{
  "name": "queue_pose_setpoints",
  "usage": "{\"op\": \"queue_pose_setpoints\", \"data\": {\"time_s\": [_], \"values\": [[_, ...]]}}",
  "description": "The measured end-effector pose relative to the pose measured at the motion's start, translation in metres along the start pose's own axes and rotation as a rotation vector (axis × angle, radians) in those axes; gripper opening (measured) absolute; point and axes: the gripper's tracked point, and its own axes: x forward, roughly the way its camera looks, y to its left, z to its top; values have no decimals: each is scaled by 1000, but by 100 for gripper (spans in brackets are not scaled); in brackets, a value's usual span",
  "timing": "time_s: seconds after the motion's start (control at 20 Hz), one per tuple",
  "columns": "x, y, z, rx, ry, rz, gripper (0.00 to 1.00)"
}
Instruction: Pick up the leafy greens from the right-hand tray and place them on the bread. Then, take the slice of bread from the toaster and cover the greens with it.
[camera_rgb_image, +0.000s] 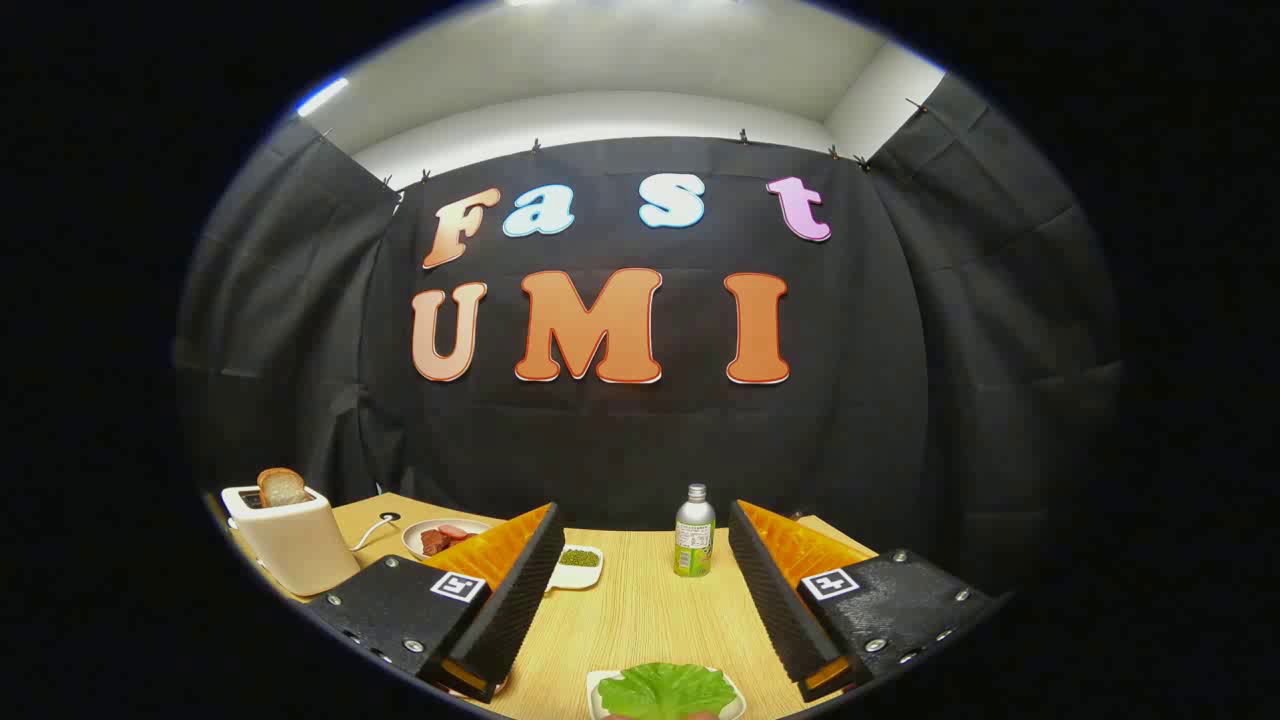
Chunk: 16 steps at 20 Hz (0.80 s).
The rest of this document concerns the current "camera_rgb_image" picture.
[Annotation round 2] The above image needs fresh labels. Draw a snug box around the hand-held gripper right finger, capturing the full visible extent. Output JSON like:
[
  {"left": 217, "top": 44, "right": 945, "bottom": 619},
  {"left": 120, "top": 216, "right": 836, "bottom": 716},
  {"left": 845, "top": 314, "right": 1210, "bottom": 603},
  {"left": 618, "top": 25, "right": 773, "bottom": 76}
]
[{"left": 728, "top": 500, "right": 1001, "bottom": 703}]

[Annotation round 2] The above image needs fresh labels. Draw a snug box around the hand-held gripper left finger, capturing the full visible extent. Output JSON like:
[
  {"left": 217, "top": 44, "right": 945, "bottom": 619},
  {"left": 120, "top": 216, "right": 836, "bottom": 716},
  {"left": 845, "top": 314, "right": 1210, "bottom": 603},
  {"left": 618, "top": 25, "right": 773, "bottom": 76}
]
[{"left": 305, "top": 502, "right": 567, "bottom": 704}]

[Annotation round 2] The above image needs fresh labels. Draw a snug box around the green lettuce leaf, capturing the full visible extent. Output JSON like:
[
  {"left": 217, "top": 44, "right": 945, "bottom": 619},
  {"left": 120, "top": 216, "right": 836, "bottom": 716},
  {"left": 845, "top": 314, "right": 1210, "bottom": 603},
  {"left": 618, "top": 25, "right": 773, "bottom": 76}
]
[{"left": 598, "top": 662, "right": 739, "bottom": 720}]

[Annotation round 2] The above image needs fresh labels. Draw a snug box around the toasted bread slice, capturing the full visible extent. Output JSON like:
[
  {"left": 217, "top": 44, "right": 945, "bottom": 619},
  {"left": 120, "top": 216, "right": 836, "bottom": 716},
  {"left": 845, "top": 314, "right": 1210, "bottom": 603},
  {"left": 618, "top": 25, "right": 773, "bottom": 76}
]
[{"left": 257, "top": 468, "right": 309, "bottom": 508}]

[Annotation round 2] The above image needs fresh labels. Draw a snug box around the white divided dish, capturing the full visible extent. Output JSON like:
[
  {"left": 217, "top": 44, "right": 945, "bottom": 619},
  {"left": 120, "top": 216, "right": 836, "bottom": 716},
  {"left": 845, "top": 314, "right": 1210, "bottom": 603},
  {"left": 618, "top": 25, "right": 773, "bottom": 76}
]
[{"left": 545, "top": 544, "right": 605, "bottom": 590}]

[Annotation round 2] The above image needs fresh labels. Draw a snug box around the green bottle with silver cap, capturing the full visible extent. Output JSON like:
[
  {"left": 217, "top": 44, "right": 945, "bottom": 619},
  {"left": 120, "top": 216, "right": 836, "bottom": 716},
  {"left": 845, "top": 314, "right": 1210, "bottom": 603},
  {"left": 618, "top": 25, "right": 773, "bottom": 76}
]
[{"left": 673, "top": 483, "right": 717, "bottom": 578}]

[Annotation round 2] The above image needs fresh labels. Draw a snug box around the white square dish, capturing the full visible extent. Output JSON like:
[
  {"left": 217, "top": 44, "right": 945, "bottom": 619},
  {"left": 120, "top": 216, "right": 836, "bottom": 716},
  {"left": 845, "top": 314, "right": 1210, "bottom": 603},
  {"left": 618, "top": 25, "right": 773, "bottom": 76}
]
[{"left": 586, "top": 668, "right": 748, "bottom": 720}]

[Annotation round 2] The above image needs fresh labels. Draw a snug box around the round grey plate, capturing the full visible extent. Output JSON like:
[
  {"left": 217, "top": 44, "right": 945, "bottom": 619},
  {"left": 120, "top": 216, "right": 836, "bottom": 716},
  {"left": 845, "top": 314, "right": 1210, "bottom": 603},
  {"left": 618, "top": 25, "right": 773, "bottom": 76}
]
[{"left": 402, "top": 518, "right": 493, "bottom": 561}]

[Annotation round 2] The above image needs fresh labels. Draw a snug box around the black backdrop cloth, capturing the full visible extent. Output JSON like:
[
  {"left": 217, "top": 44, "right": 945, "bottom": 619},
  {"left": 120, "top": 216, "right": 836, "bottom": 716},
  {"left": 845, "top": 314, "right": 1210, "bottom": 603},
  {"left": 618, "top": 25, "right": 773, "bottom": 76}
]
[{"left": 175, "top": 75, "right": 1121, "bottom": 601}]

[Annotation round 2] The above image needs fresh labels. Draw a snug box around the white toaster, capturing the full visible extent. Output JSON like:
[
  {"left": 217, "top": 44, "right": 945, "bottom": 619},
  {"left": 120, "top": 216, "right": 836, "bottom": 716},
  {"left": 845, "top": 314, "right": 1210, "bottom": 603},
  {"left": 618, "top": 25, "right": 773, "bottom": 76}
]
[{"left": 221, "top": 485, "right": 361, "bottom": 598}]

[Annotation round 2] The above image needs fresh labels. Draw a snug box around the small ceiling light panel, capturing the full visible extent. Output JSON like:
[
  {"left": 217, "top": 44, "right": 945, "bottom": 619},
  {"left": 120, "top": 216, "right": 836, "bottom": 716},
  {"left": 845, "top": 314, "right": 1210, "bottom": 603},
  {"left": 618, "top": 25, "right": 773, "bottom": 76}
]
[{"left": 296, "top": 77, "right": 351, "bottom": 118}]

